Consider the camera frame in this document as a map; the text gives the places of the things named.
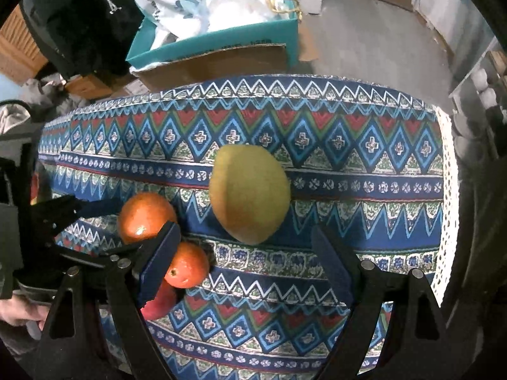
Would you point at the large orange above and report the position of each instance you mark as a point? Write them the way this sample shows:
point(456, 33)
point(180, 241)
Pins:
point(143, 216)

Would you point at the teal cardboard box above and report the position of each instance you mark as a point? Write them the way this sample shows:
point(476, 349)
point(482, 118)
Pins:
point(279, 32)

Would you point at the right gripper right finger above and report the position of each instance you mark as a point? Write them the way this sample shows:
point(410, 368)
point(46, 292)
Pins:
point(416, 344)

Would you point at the clear plastic bag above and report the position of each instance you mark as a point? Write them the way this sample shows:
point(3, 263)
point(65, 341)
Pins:
point(219, 15)

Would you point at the grey shoe rack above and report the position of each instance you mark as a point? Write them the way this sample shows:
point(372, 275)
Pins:
point(481, 97)

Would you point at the wooden louvered cabinet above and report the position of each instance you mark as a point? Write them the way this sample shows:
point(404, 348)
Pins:
point(21, 58)

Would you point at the blue patterned tablecloth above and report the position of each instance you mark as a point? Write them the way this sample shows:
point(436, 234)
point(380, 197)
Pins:
point(375, 165)

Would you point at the brown cardboard box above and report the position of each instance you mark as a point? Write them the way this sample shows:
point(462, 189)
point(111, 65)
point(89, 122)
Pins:
point(237, 61)

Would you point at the wooden drawer box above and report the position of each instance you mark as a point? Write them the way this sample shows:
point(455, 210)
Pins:
point(91, 87)

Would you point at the small orange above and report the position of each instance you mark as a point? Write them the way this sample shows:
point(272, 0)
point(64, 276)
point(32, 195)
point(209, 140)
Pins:
point(189, 267)

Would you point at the left hand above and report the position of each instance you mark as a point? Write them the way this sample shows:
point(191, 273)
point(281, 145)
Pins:
point(18, 310)

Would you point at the grey clothes pile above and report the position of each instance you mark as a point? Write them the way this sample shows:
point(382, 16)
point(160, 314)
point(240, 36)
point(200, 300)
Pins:
point(38, 103)

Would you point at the black hanging garment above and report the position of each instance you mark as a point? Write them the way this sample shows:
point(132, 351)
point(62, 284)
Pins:
point(84, 37)

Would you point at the red apple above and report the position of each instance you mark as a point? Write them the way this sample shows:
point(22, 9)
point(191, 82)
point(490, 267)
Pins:
point(161, 304)

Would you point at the yellow-green pear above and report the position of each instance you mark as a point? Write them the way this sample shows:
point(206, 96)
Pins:
point(249, 192)

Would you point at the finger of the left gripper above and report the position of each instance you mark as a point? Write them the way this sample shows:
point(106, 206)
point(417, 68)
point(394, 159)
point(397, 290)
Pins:
point(130, 251)
point(92, 209)

